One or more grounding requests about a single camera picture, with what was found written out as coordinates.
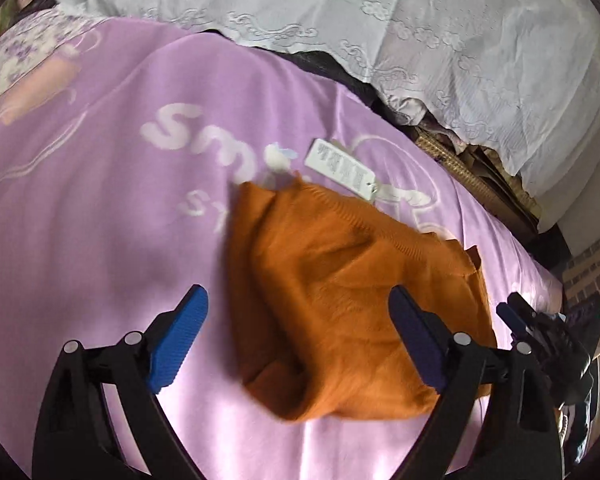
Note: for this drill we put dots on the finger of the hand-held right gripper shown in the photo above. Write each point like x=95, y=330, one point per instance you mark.
x=517, y=322
x=530, y=307

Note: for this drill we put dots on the brown woven mat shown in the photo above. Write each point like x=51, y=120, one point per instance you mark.
x=457, y=165

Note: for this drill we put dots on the white lace cover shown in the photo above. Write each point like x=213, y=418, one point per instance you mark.
x=430, y=35

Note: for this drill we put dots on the flattened cardboard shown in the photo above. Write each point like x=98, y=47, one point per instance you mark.
x=500, y=175

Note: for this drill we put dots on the folded pale quilt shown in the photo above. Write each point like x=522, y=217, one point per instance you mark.
x=405, y=107

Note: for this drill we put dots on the brown checked curtain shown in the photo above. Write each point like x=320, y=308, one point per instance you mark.
x=592, y=270

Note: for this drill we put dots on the purple floral bed sheet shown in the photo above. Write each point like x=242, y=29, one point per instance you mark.
x=20, y=55

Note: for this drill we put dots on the orange knit cardigan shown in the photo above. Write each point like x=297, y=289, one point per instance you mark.
x=330, y=300

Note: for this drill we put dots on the purple printed blanket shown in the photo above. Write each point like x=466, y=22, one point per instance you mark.
x=130, y=210

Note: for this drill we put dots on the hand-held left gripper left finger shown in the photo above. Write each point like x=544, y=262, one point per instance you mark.
x=177, y=345

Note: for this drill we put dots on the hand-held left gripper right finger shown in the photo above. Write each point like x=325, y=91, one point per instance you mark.
x=420, y=340

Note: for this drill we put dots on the white paper hang tag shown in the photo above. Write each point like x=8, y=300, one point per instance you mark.
x=337, y=167

